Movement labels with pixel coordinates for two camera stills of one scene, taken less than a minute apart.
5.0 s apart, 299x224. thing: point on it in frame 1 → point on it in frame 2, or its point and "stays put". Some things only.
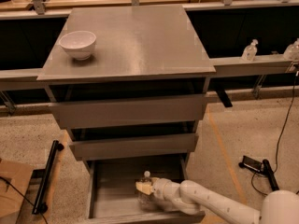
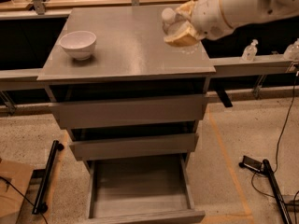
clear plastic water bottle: [148, 202] → [170, 19]
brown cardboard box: [11, 201] stays put
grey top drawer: [134, 111] stays put
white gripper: [163, 189] → [206, 16]
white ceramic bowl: [78, 43] stays put
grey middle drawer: [135, 147] stays put
